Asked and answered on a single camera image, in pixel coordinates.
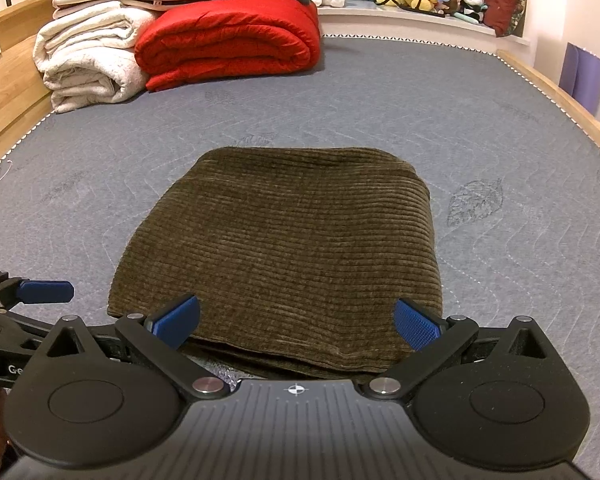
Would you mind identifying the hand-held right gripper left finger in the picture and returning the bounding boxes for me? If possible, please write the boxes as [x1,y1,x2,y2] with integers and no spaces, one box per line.
[40,294,231,401]

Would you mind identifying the purple box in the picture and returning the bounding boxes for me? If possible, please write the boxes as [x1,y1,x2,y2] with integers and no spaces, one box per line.
[559,42,600,116]

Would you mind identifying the red folded quilt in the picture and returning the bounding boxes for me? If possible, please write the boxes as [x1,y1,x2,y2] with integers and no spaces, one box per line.
[134,0,322,92]

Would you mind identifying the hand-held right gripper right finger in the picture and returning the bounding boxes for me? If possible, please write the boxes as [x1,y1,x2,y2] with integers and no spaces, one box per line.
[360,299,561,403]

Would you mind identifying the wooden bed frame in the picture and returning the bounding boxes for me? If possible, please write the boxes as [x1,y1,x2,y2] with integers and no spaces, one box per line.
[0,0,600,176]

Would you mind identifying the panda plush toy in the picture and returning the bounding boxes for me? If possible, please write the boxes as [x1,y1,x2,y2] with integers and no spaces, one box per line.
[459,0,487,22]

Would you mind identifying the dark red cushion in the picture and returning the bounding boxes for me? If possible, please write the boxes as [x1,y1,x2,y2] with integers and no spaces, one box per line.
[482,0,527,38]

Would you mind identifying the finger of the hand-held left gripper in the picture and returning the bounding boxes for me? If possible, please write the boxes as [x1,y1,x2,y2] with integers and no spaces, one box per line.
[0,310,57,342]
[0,271,75,312]

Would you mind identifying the white folded blanket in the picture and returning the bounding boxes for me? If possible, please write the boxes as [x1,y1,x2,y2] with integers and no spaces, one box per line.
[32,1,158,113]

